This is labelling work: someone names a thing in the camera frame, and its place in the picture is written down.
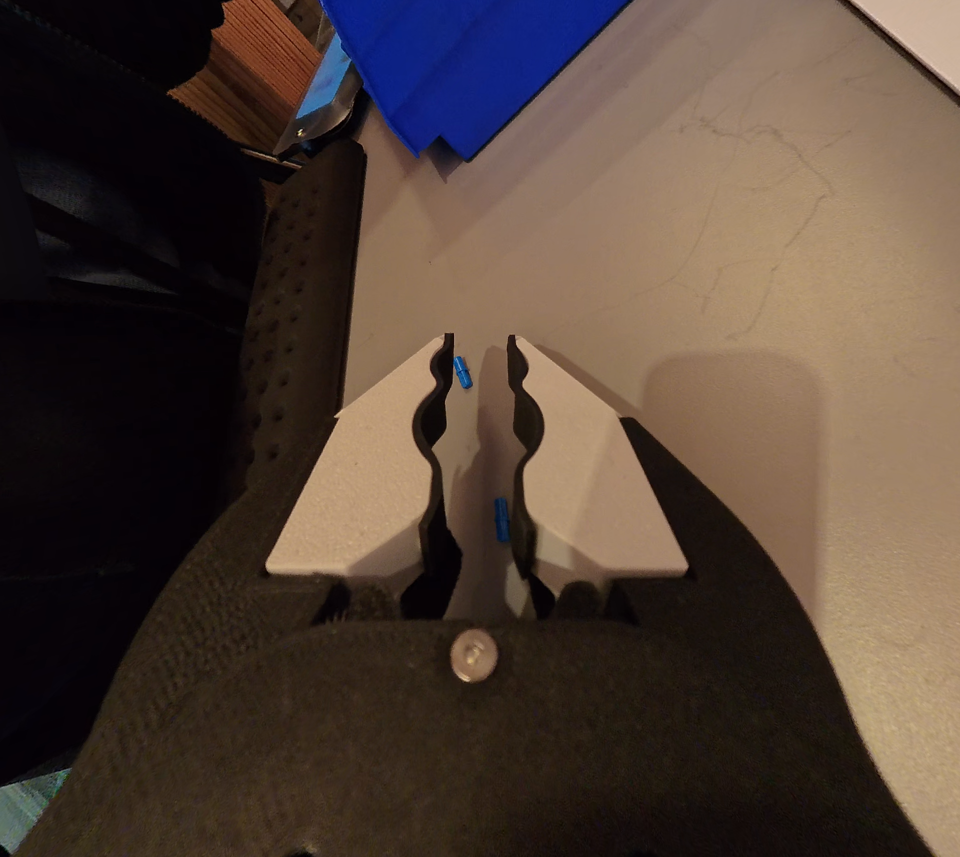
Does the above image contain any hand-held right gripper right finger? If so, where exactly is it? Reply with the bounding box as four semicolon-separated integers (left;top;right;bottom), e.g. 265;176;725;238
504;333;690;605

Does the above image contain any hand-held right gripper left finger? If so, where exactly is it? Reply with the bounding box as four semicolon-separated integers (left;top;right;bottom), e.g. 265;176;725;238
264;332;466;605

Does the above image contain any blue tagged parts bin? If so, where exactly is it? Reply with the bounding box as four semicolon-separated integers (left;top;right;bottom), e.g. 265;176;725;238
273;0;741;164

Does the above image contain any black perforated board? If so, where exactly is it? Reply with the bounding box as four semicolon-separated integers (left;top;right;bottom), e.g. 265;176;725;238
242;139;369;494

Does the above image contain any metal clamp plate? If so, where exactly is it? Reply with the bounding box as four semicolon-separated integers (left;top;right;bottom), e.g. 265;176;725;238
273;34;361;158

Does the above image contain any wooden slatted panel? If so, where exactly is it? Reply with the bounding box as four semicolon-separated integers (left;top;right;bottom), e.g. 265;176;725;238
167;0;325;151

